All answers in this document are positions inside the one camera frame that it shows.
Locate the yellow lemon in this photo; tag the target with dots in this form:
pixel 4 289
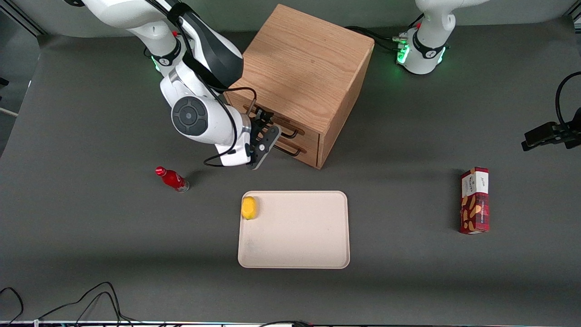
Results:
pixel 249 208

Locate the thin white rod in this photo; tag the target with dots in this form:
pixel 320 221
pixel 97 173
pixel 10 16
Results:
pixel 9 112

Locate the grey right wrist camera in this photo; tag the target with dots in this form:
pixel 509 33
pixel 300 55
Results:
pixel 265 146

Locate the aluminium frame profile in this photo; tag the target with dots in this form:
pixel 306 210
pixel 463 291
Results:
pixel 575 18
pixel 22 19

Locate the red plastic bottle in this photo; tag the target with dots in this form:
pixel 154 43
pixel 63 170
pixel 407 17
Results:
pixel 172 180

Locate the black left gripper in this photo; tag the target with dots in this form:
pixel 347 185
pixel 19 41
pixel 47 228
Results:
pixel 576 122

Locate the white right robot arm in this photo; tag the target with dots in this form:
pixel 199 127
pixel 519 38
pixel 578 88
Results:
pixel 190 116

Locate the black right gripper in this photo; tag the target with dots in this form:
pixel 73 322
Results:
pixel 259 123

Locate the beige plastic tray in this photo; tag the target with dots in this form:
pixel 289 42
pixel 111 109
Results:
pixel 299 231

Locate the red cookie box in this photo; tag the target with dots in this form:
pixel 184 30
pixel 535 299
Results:
pixel 475 204

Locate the wooden drawer cabinet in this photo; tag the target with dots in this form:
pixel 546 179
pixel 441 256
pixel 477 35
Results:
pixel 299 59

